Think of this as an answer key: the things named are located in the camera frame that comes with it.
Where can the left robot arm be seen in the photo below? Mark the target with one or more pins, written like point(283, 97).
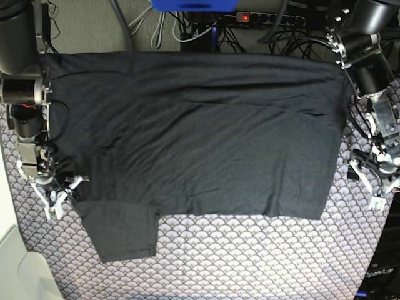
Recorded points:
point(353, 33)

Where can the black OpenArm box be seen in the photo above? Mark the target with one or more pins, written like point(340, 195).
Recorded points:
point(381, 280)

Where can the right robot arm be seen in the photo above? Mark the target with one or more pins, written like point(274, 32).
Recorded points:
point(25, 85)

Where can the white side cabinet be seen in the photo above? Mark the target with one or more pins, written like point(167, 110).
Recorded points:
point(24, 274)

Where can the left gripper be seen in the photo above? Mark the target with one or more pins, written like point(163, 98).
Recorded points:
point(378, 171)

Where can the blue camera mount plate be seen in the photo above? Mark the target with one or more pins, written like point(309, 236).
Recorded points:
point(195, 5)

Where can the fan-patterned tablecloth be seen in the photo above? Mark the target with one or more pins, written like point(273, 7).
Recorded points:
point(218, 256)

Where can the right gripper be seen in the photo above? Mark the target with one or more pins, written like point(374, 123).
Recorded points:
point(53, 194)

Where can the dark grey T-shirt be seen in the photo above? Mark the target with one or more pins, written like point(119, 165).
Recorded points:
point(184, 133)

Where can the white power strip red switch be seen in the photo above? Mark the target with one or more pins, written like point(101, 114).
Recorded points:
point(261, 18)

